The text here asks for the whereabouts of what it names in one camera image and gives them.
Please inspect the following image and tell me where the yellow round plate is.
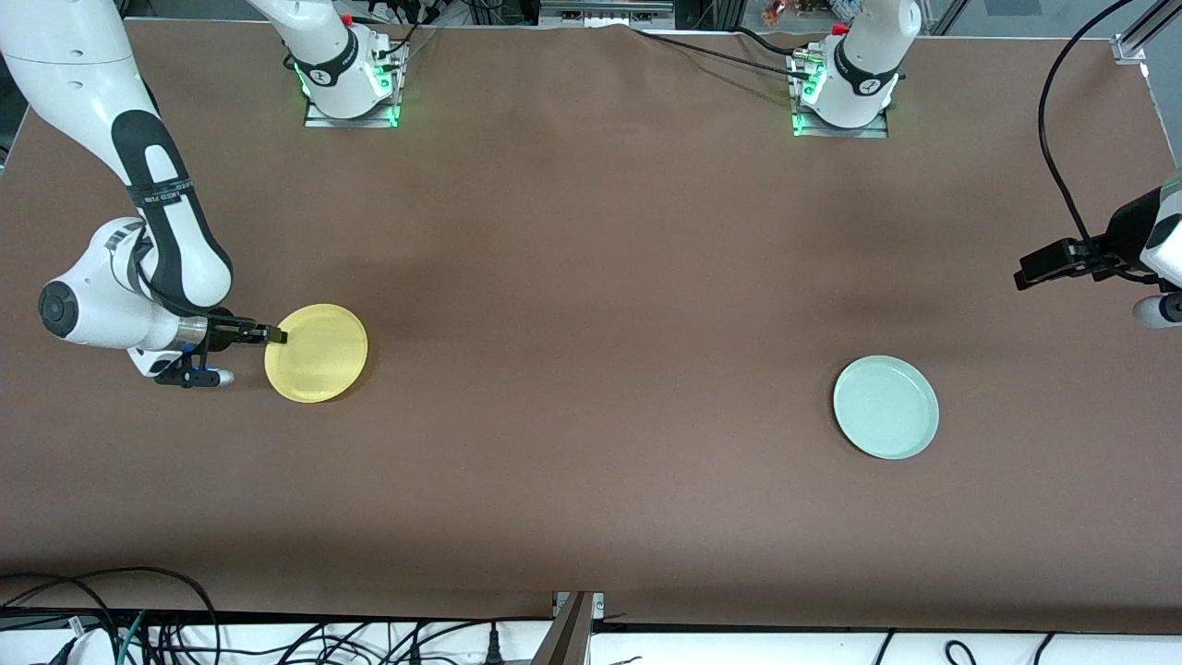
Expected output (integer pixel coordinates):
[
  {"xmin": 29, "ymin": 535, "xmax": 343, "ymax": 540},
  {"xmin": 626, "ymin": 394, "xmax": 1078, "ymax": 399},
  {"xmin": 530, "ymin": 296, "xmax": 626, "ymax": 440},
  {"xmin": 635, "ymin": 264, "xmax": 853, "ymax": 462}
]
[{"xmin": 264, "ymin": 303, "xmax": 369, "ymax": 404}]

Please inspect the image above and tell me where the light green round plate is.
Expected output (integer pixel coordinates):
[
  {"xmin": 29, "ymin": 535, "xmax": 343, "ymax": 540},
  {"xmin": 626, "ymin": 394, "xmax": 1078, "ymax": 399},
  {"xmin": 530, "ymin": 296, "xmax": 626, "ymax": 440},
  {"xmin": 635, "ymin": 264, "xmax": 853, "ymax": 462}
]
[{"xmin": 833, "ymin": 356, "xmax": 940, "ymax": 460}]

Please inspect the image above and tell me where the aluminium profile strut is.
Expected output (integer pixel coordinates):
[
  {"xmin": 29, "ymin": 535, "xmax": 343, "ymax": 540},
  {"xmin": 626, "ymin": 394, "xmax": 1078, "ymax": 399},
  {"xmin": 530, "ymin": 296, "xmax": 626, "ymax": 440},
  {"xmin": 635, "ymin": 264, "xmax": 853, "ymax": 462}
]
[{"xmin": 531, "ymin": 591, "xmax": 606, "ymax": 665}]

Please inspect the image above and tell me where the grey metal box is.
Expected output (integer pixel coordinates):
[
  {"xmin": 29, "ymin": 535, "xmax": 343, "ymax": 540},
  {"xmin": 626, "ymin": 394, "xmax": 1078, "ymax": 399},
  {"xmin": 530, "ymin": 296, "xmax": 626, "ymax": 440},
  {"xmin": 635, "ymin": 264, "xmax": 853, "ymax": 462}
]
[{"xmin": 540, "ymin": 0, "xmax": 675, "ymax": 27}]

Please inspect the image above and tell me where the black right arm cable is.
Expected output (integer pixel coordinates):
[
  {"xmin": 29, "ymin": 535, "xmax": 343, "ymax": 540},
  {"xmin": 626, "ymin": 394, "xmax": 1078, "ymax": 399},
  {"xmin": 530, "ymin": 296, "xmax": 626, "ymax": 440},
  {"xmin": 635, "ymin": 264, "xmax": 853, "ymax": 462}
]
[{"xmin": 129, "ymin": 226, "xmax": 190, "ymax": 320}]

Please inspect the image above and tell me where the aluminium frame corner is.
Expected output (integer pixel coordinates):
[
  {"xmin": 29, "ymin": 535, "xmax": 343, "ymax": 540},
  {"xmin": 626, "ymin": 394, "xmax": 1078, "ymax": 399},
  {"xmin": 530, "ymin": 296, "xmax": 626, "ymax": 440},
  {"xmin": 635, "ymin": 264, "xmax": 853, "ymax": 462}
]
[{"xmin": 1113, "ymin": 0, "xmax": 1182, "ymax": 64}]

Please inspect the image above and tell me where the long black looping cable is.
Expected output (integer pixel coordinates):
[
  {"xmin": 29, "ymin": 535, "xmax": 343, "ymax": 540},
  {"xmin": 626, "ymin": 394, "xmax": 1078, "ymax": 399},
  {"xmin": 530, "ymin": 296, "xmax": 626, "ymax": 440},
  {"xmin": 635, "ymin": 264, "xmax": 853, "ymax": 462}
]
[{"xmin": 0, "ymin": 566, "xmax": 221, "ymax": 665}]

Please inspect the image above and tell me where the green cable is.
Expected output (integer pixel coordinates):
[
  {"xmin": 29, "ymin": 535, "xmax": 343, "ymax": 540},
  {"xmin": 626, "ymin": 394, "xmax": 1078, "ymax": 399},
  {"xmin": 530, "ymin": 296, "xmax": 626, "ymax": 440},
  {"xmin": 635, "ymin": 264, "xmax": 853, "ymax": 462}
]
[{"xmin": 115, "ymin": 610, "xmax": 149, "ymax": 665}]

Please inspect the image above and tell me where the black cable on tabletop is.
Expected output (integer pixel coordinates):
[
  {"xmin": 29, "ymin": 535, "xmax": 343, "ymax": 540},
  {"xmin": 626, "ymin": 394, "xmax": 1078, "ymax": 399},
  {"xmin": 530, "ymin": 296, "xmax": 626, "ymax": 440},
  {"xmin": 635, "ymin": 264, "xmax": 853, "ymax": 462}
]
[{"xmin": 633, "ymin": 26, "xmax": 814, "ymax": 77}]

